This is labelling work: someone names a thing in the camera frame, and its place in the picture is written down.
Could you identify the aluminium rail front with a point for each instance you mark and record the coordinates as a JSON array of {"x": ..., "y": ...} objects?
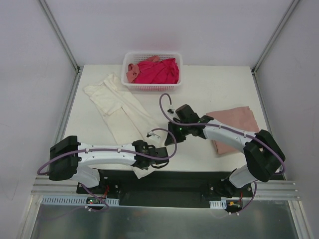
[{"x": 281, "y": 190}]

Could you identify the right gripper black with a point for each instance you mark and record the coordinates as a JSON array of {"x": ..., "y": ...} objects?
[{"x": 173, "y": 134}]

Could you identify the cream white t shirt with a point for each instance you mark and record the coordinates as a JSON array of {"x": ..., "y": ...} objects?
[{"x": 124, "y": 115}]

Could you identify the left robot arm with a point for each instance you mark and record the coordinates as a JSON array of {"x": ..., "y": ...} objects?
[{"x": 73, "y": 160}]

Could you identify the white cable duct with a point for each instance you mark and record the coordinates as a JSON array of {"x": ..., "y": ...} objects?
[
  {"x": 71, "y": 201},
  {"x": 222, "y": 204}
]

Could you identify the right white cable duct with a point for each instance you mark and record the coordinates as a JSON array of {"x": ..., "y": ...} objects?
[{"x": 222, "y": 204}]

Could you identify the left white cable duct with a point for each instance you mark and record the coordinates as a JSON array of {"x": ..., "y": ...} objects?
[{"x": 71, "y": 201}]

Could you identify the salmon t shirt in basket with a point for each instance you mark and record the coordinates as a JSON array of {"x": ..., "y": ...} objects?
[{"x": 133, "y": 69}]

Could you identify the aluminium frame post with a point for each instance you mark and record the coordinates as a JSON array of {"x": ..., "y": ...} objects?
[
  {"x": 276, "y": 34},
  {"x": 57, "y": 31}
]

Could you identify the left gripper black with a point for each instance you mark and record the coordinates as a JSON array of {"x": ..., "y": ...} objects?
[{"x": 162, "y": 153}]

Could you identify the left aluminium frame post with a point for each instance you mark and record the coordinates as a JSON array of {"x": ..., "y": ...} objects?
[{"x": 57, "y": 31}]

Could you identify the right aluminium frame post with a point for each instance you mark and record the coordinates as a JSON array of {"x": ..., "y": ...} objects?
[{"x": 276, "y": 34}]

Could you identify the white plastic laundry basket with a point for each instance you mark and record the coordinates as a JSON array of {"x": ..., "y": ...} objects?
[{"x": 136, "y": 57}]

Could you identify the red t shirt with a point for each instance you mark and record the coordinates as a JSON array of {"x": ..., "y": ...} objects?
[{"x": 163, "y": 72}]

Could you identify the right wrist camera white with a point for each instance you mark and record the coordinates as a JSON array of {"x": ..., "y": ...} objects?
[{"x": 171, "y": 110}]

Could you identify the folded pink t shirt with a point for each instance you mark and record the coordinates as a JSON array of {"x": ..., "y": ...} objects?
[{"x": 241, "y": 118}]

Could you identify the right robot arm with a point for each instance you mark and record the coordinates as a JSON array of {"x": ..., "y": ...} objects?
[{"x": 263, "y": 156}]

